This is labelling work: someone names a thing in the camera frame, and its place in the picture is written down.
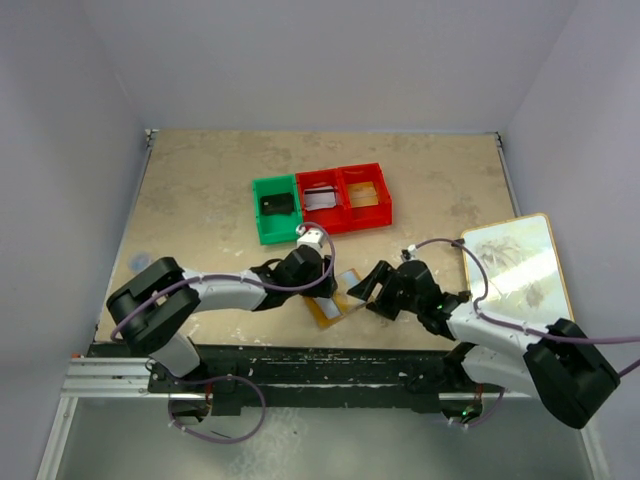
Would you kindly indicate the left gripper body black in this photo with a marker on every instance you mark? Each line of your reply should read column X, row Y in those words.
column 324, row 282

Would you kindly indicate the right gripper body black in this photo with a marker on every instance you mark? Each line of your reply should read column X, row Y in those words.
column 382, row 291

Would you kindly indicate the red bin with gold card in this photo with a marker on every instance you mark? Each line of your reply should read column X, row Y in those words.
column 374, row 216

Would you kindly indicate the green plastic bin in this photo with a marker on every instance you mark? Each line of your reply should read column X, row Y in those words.
column 277, row 228

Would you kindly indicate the white board with wooden frame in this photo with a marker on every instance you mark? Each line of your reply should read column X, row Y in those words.
column 515, row 263

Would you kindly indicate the red bin with silver card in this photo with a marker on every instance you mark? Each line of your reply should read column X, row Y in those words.
column 336, row 220

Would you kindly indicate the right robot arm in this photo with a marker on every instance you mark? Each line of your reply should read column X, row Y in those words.
column 570, row 377

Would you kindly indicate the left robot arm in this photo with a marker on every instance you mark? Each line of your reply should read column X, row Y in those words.
column 149, row 310

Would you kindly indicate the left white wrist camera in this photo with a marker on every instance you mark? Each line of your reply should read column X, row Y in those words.
column 311, row 237

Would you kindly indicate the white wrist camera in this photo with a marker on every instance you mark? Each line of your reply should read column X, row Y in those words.
column 311, row 237
column 409, row 253

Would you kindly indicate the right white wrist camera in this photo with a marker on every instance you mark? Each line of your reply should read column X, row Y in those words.
column 409, row 253

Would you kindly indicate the aluminium frame rail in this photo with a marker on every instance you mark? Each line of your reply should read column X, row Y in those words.
column 106, row 378

